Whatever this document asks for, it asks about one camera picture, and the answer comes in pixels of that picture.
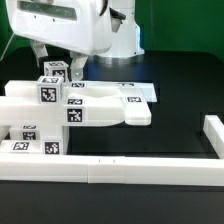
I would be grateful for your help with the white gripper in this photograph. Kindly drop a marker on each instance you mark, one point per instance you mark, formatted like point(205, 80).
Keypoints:
point(82, 26)

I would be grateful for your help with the white tagged cube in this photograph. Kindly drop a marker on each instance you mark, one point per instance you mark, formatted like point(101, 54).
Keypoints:
point(56, 68)
point(50, 89)

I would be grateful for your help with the white chair back frame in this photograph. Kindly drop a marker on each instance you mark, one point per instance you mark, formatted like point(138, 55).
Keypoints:
point(20, 106)

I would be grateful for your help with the white chair seat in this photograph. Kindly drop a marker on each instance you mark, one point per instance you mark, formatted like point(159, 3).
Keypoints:
point(54, 139)

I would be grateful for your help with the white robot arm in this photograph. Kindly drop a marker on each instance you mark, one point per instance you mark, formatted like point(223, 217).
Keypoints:
point(126, 35)

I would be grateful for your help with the thin white rod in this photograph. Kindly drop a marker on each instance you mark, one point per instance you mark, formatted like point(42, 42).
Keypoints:
point(7, 46)

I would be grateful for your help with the white marker sheet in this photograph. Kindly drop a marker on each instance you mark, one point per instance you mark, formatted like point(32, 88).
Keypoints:
point(107, 89)

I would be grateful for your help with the white U-shaped obstacle fence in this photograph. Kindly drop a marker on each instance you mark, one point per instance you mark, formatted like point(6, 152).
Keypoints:
point(122, 170)

